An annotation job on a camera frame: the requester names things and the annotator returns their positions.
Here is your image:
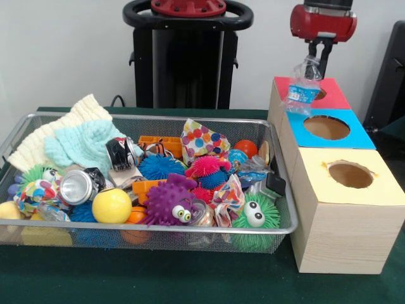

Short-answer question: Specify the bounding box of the red rubber ball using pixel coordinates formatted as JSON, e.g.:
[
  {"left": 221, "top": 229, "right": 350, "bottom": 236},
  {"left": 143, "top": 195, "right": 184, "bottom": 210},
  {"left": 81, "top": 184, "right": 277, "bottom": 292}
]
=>
[{"left": 234, "top": 139, "right": 259, "bottom": 159}]

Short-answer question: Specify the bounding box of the crushed clear plastic bottle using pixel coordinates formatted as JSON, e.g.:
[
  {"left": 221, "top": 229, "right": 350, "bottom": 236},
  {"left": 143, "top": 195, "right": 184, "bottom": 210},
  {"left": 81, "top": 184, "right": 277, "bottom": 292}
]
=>
[{"left": 278, "top": 54, "right": 325, "bottom": 117}]

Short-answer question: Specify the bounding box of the wooden three-hole box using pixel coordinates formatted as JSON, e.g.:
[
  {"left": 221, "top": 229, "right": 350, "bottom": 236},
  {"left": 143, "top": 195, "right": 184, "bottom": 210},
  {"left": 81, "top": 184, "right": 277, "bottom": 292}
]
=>
[{"left": 267, "top": 76, "right": 405, "bottom": 275}]

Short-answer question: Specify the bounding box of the mint green cloth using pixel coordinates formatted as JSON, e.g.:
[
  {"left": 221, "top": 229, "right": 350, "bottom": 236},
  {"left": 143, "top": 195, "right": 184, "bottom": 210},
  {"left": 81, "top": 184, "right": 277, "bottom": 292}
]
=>
[{"left": 44, "top": 119, "right": 145, "bottom": 178}]

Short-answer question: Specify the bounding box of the blue spiky ball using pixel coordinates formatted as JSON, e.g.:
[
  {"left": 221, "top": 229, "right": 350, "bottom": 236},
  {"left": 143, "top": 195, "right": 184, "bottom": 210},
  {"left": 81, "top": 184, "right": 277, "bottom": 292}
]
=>
[{"left": 138, "top": 154, "right": 187, "bottom": 181}]

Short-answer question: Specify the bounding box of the crushed silver can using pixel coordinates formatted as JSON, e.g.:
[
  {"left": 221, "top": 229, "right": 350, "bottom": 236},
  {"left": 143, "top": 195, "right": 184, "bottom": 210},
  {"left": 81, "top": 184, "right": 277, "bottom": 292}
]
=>
[{"left": 59, "top": 169, "right": 107, "bottom": 206}]

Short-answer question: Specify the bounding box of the dark green tablecloth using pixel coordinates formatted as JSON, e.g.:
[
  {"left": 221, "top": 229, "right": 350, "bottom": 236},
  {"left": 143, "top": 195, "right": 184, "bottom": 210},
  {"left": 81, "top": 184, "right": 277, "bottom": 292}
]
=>
[
  {"left": 0, "top": 106, "right": 405, "bottom": 304},
  {"left": 375, "top": 118, "right": 405, "bottom": 151}
]

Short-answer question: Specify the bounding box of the cream knitted cloth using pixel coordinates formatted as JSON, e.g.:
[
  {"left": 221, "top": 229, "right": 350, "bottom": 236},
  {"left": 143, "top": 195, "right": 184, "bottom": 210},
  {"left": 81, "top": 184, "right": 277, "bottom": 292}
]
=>
[{"left": 6, "top": 93, "right": 113, "bottom": 174}]

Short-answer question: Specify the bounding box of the yellow smiley ball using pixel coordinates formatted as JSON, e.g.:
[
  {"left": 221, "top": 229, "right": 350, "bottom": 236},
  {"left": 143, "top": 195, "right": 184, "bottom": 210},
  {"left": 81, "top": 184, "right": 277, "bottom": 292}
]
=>
[{"left": 91, "top": 187, "right": 133, "bottom": 224}]

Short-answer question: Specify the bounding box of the wire mesh bin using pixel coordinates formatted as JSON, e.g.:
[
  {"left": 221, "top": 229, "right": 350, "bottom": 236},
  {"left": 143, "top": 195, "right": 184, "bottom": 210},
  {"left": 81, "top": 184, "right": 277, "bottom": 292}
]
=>
[{"left": 0, "top": 111, "right": 299, "bottom": 255}]

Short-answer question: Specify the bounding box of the green spiky toy with eyes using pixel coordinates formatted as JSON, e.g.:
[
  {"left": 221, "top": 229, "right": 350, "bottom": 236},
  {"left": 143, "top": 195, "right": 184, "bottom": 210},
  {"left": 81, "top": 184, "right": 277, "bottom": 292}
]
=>
[{"left": 230, "top": 192, "right": 282, "bottom": 231}]

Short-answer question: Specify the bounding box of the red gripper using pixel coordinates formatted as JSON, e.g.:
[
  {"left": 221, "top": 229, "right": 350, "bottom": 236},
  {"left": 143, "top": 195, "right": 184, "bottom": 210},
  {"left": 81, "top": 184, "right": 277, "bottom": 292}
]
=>
[{"left": 290, "top": 3, "right": 358, "bottom": 80}]

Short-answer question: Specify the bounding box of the polka dot paper napkin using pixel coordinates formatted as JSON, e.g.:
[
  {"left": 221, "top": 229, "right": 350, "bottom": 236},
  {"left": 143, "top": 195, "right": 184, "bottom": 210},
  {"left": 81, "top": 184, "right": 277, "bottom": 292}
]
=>
[{"left": 180, "top": 118, "right": 231, "bottom": 165}]

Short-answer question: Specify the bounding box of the black cable loop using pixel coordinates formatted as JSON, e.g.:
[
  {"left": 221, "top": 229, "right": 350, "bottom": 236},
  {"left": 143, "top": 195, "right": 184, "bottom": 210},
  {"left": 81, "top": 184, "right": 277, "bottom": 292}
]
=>
[{"left": 109, "top": 94, "right": 127, "bottom": 108}]

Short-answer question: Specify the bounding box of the crushed black can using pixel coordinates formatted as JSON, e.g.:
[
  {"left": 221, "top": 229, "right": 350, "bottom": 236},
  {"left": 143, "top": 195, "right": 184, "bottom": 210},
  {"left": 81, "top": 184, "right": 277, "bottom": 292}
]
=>
[{"left": 105, "top": 136, "right": 145, "bottom": 172}]

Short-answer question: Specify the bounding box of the purple spiky toy with eyes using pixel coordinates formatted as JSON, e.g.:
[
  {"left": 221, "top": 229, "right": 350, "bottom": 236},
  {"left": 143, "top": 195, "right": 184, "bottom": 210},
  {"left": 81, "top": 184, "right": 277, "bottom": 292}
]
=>
[{"left": 139, "top": 173, "right": 199, "bottom": 227}]

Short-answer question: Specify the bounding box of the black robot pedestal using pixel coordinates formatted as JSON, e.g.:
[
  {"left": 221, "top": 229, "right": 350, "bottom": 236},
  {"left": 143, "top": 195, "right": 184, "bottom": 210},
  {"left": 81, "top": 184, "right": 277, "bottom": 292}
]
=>
[{"left": 122, "top": 0, "right": 254, "bottom": 110}]

